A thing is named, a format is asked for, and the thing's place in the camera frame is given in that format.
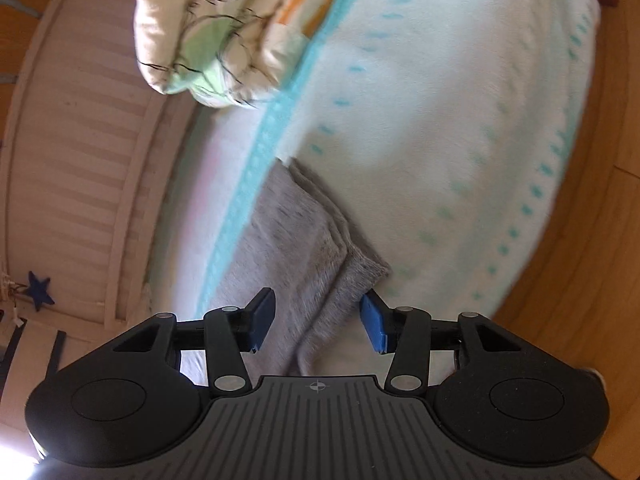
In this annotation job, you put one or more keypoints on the dark blue frame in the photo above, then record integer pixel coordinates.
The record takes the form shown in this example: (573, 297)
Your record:
(55, 352)

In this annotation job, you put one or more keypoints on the blue star decoration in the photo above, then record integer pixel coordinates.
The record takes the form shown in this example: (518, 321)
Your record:
(39, 291)

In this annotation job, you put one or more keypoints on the grey pants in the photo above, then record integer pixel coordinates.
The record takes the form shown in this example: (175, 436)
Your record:
(295, 255)

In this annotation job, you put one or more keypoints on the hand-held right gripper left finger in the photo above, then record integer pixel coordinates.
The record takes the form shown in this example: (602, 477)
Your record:
(264, 317)

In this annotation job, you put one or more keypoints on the pastel floral bed blanket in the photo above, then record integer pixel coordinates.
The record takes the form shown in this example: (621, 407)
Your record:
(425, 135)

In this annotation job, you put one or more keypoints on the white slatted bed frame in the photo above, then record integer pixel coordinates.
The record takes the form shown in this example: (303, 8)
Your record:
(75, 135)

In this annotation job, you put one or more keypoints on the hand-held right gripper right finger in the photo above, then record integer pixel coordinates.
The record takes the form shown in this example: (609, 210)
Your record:
(375, 320)

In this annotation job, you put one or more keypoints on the leaf-print white pillow lower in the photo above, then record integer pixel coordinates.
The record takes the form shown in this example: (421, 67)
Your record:
(225, 25)

